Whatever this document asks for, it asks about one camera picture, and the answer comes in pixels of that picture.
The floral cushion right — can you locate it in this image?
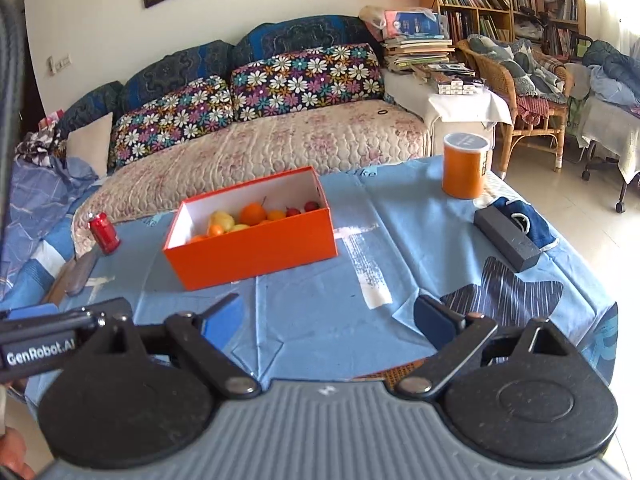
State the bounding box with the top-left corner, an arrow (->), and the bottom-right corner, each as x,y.
230,44 -> 384,122

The blue tablecloth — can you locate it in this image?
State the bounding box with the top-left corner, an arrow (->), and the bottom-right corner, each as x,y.
61,157 -> 618,382

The white wall switch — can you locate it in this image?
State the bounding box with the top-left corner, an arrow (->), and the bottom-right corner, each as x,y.
47,54 -> 72,76

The sofa with quilted cover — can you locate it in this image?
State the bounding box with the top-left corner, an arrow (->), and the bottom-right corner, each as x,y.
55,15 -> 434,255

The wicker armchair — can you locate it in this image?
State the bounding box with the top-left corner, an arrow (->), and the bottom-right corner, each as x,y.
456,35 -> 574,178

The stack of books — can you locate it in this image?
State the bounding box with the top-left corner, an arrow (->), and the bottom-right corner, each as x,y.
382,37 -> 454,73

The floral cushion left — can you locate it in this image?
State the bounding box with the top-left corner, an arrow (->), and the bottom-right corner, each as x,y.
107,75 -> 233,172

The floral cushion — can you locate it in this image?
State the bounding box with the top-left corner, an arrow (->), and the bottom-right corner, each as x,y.
230,44 -> 384,122
107,75 -> 233,172

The blue striped bedsheet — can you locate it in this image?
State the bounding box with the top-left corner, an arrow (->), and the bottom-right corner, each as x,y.
1,158 -> 99,310

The dark blue cloth pouch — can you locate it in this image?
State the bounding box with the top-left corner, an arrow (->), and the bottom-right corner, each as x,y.
491,196 -> 558,252

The dark grey long box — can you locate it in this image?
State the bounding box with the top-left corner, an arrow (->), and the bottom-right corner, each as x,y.
473,206 -> 541,273

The orange cardboard box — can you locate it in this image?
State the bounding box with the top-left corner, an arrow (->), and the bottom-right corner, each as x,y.
163,166 -> 337,290

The red soda can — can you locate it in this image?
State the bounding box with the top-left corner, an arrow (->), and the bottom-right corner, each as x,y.
89,212 -> 120,255

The cream pillow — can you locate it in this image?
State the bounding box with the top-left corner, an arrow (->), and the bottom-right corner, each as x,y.
66,113 -> 113,178

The orange cylindrical canister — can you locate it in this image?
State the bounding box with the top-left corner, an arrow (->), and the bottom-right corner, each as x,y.
442,132 -> 489,200

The person's hand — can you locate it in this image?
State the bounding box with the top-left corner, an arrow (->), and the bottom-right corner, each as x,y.
0,427 -> 35,480

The orange tangerine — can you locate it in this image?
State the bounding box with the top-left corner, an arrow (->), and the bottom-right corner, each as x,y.
266,209 -> 286,221

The large orange fruit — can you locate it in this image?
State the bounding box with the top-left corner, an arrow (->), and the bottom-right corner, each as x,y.
239,203 -> 267,226

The small orange with stem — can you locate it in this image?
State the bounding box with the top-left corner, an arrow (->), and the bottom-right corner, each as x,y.
206,223 -> 226,237

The yellow fruit in box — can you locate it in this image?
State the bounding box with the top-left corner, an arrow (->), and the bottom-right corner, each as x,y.
208,210 -> 235,233

